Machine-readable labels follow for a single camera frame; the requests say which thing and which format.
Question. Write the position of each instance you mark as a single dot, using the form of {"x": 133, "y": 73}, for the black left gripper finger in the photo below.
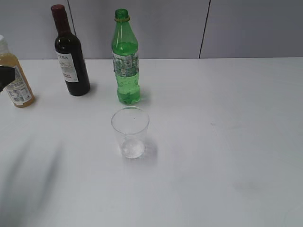
{"x": 7, "y": 76}

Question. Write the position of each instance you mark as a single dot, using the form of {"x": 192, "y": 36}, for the green sprite bottle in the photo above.
{"x": 125, "y": 47}

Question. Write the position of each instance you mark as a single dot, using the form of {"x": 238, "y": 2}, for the transparent plastic cup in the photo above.
{"x": 130, "y": 125}

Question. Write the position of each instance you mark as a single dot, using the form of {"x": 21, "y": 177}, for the yellow juice bottle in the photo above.
{"x": 19, "y": 90}

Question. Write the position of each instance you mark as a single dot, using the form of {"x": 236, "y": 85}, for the dark red wine bottle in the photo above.
{"x": 69, "y": 54}

